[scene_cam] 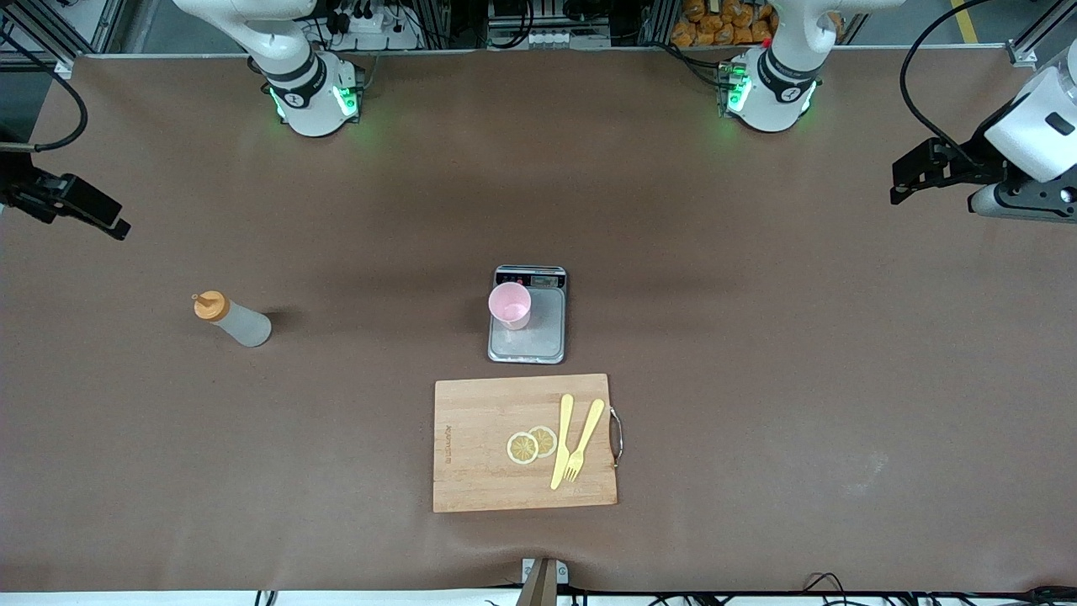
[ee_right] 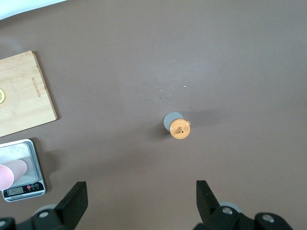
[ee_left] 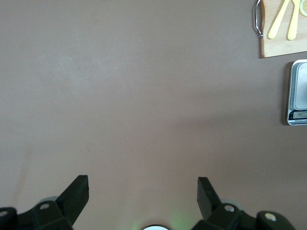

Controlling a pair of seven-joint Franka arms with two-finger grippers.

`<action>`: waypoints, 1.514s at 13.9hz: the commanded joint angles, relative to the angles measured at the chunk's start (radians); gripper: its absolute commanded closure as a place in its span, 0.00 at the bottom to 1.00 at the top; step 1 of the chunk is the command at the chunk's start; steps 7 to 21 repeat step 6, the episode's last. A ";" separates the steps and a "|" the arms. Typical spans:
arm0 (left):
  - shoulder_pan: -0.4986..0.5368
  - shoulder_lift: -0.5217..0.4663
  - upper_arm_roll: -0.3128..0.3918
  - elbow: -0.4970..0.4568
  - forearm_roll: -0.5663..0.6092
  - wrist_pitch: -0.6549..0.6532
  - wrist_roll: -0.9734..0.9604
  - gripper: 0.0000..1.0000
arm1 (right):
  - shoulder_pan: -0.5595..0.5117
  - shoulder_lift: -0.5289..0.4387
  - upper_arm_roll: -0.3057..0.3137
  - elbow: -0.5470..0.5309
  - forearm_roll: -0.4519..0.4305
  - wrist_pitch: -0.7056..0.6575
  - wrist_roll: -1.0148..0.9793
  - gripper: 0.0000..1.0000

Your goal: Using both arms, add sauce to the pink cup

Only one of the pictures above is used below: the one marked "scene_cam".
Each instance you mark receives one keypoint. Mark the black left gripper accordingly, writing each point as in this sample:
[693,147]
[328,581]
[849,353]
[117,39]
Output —
[970,164]

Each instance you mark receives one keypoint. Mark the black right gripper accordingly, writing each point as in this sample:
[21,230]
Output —
[18,185]

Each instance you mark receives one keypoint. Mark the sauce bottle with orange cap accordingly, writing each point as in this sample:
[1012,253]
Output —
[244,324]

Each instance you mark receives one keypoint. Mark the pink plastic cup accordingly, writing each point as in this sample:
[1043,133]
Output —
[511,307]

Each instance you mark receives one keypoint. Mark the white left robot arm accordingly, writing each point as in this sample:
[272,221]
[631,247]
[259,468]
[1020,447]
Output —
[774,93]

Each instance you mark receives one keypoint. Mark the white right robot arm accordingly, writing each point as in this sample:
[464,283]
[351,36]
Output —
[307,101]

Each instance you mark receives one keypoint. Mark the aluminium corner profile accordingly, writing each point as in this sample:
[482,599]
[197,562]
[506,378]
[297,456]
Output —
[1022,52]

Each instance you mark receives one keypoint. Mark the orange snack packets pile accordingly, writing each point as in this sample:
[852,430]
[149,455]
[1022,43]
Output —
[715,25]

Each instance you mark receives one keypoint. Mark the brown table cover mat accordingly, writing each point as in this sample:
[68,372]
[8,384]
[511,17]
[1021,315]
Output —
[757,463]

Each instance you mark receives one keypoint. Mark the white power strip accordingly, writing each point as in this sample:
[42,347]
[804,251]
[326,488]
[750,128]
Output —
[370,25]

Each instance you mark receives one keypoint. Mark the silver digital kitchen scale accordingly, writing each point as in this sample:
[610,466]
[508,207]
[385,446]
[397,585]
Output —
[543,341]

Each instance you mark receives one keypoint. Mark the yellow plastic fork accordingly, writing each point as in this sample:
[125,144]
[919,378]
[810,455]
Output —
[589,425]

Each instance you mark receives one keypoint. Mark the yellow plastic knife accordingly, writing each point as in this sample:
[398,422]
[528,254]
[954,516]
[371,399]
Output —
[562,438]

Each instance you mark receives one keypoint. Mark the lemon slice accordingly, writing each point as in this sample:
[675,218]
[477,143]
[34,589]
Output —
[547,439]
[522,448]

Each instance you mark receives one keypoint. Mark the wooden cutting board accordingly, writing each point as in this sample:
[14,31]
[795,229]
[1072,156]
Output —
[480,471]

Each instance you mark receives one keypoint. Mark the small white corner bracket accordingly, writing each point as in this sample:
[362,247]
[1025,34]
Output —
[64,70]

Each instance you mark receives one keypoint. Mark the aluminium frame profiles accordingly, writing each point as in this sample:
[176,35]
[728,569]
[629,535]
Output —
[84,25]

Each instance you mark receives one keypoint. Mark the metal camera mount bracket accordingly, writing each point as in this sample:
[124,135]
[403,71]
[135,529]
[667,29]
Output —
[543,585]

